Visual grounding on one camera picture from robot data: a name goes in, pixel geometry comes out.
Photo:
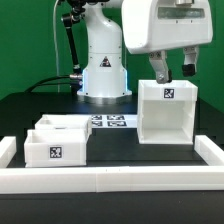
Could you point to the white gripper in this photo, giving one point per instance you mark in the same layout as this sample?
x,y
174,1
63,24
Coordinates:
x,y
155,25

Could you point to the white drawer cabinet box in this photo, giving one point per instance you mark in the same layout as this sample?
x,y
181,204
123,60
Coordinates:
x,y
166,112

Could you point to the white drawer tray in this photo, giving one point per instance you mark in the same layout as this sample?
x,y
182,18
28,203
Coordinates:
x,y
55,148
48,122

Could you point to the white front drawer tray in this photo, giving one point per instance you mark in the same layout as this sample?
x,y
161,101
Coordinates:
x,y
55,148

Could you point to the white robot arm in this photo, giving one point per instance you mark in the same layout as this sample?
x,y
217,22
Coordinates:
x,y
104,78

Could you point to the white marker tag sheet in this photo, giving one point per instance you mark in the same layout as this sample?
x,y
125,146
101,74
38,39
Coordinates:
x,y
112,120

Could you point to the white right fence bar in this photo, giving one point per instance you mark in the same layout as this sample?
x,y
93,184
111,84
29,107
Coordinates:
x,y
211,153

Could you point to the white fence bar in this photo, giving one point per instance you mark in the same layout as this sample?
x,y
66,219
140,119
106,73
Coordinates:
x,y
7,150
110,179
211,153

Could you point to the white front fence bar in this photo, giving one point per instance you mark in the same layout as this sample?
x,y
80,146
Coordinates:
x,y
110,179

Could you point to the white left fence bar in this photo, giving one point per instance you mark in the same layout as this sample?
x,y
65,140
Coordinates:
x,y
7,150

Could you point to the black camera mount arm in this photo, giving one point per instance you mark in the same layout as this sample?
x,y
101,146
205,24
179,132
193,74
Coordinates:
x,y
68,20

